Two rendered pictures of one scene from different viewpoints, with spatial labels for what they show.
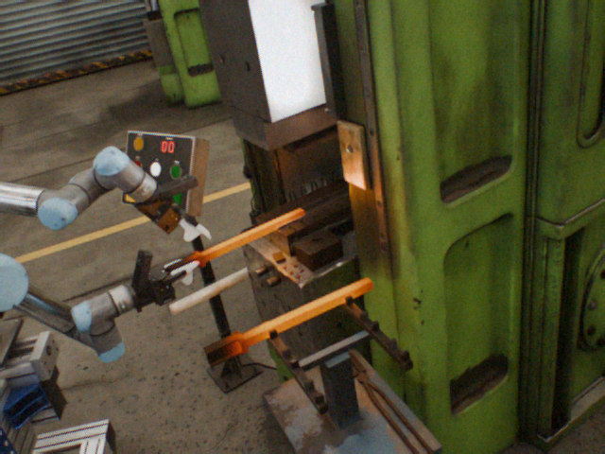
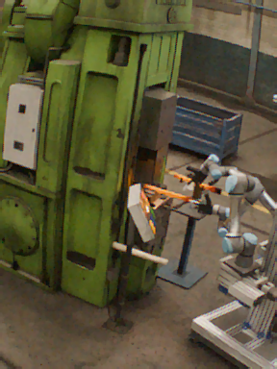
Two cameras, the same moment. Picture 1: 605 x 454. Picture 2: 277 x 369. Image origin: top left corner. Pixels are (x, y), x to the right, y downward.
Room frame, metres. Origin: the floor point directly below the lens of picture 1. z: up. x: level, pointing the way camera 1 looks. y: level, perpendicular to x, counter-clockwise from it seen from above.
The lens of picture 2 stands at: (4.29, 3.22, 2.74)
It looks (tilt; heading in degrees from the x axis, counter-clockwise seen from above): 22 degrees down; 231
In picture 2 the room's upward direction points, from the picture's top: 8 degrees clockwise
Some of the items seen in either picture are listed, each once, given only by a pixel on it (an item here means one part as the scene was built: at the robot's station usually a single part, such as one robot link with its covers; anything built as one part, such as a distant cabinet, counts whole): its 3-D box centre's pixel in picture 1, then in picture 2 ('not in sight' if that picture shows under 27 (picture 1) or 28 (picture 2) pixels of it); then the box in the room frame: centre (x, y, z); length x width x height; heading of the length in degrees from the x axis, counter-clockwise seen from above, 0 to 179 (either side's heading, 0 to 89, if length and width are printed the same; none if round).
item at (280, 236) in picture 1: (324, 208); (131, 187); (1.68, -0.09, 0.96); 0.42 x 0.20 x 0.09; 118
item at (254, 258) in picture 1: (347, 278); (129, 215); (1.64, -0.13, 0.69); 0.56 x 0.38 x 0.45; 118
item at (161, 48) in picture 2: not in sight; (135, 52); (1.71, -0.25, 2.06); 0.44 x 0.41 x 0.47; 118
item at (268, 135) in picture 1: (308, 105); (138, 144); (1.68, -0.09, 1.32); 0.42 x 0.20 x 0.10; 118
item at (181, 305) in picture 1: (223, 285); (140, 254); (1.85, 0.33, 0.62); 0.44 x 0.05 x 0.05; 118
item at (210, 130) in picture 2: not in sight; (198, 127); (-1.55, -2.79, 0.36); 1.20 x 0.80 x 0.72; 113
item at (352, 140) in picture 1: (354, 154); not in sight; (1.37, -0.17, 1.27); 0.09 x 0.02 x 0.17; 28
